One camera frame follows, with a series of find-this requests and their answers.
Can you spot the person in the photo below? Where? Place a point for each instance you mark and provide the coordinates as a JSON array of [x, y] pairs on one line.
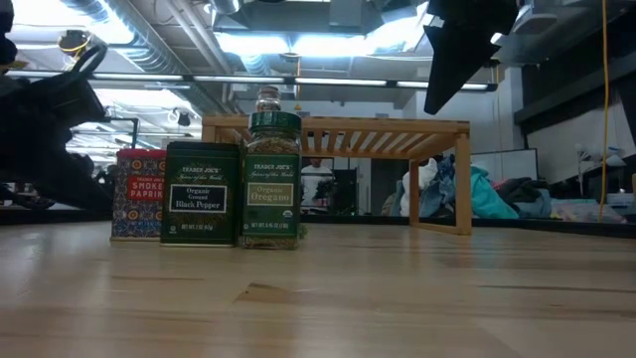
[[317, 179]]

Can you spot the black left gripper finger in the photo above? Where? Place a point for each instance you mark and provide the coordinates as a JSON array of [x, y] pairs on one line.
[[69, 184]]

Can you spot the wooden slatted shelf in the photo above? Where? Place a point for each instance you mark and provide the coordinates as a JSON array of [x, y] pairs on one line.
[[372, 125]]

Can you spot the red-lid smoked paprika tin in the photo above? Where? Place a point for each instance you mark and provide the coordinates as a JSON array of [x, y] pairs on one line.
[[139, 194]]

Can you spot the green-lid oregano jar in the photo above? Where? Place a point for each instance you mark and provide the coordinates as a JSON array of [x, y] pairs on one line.
[[270, 199]]

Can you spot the pile of clothes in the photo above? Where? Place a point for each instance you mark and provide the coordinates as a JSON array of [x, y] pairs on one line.
[[487, 199]]

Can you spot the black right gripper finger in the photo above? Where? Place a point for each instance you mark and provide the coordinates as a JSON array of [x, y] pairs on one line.
[[452, 59]]

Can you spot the dark green black pepper tin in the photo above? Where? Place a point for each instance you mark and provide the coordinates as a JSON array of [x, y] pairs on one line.
[[199, 199]]

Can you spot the cork-top saffron glass jar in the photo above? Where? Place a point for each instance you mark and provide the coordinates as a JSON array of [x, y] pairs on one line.
[[268, 99]]

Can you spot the black overhead light bar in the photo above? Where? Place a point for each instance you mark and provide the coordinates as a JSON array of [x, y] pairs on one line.
[[288, 79]]

